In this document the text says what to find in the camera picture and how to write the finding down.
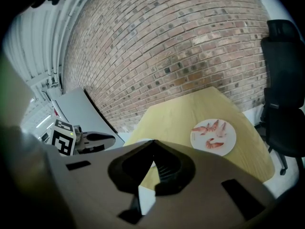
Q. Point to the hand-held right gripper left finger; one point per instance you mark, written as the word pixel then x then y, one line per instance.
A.
pixel 95 175

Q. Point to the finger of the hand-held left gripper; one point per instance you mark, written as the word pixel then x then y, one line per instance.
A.
pixel 100 138

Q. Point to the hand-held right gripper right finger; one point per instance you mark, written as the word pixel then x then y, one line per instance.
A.
pixel 205 175

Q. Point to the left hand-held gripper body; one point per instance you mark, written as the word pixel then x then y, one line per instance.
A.
pixel 63 139

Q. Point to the white plate with shrimp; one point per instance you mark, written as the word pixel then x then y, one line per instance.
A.
pixel 228 142

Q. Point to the grey partition panel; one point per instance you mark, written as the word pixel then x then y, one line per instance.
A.
pixel 83 111

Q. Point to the bundle of white ceiling pipes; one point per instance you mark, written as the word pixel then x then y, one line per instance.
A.
pixel 62 39

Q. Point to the black high-back office chair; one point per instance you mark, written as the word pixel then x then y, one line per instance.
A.
pixel 283 92

